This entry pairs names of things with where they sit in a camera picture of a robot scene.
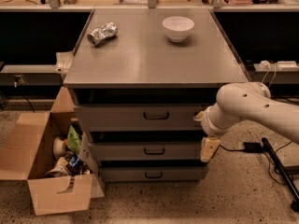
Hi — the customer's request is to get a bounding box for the grey top drawer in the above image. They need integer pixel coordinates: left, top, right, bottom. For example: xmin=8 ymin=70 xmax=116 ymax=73
xmin=75 ymin=104 xmax=207 ymax=132

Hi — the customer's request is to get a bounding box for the grey drawer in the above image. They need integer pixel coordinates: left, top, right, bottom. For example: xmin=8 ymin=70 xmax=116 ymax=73
xmin=99 ymin=166 xmax=208 ymax=182
xmin=89 ymin=142 xmax=201 ymax=161
xmin=75 ymin=104 xmax=207 ymax=132

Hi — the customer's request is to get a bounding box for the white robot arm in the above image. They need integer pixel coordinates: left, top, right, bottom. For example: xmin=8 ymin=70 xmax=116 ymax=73
xmin=193 ymin=82 xmax=299 ymax=162

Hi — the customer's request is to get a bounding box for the grey bottom drawer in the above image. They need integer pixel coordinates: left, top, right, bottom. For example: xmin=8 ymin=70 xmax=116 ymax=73
xmin=99 ymin=166 xmax=208 ymax=182

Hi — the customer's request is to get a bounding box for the grey drawer cabinet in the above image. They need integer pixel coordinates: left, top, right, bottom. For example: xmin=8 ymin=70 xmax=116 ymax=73
xmin=64 ymin=8 xmax=249 ymax=171

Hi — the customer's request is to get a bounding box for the grey middle drawer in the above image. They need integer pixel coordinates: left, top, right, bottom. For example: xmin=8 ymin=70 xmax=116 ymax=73
xmin=89 ymin=142 xmax=201 ymax=161

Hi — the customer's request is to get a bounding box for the black power adapter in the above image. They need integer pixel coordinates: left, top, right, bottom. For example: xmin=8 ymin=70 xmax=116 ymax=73
xmin=244 ymin=142 xmax=263 ymax=153

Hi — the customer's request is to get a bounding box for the black metal stand leg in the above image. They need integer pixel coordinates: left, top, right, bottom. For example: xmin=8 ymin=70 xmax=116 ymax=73
xmin=262 ymin=138 xmax=299 ymax=212

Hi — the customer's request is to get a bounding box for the white power strip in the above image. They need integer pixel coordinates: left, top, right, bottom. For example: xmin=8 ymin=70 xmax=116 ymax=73
xmin=277 ymin=61 xmax=299 ymax=70

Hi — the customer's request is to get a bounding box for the white ceramic bowl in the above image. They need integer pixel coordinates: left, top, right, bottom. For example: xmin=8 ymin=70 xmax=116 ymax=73
xmin=163 ymin=16 xmax=194 ymax=42

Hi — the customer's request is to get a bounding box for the green snack packet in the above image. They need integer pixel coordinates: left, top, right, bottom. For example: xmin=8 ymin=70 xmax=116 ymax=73
xmin=67 ymin=126 xmax=81 ymax=155

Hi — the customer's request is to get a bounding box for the white cup in box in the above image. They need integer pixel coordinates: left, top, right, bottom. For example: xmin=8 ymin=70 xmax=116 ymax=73
xmin=53 ymin=137 xmax=66 ymax=159

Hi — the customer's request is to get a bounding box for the open cardboard box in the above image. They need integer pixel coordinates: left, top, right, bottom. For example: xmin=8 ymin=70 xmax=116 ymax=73
xmin=0 ymin=88 xmax=93 ymax=216

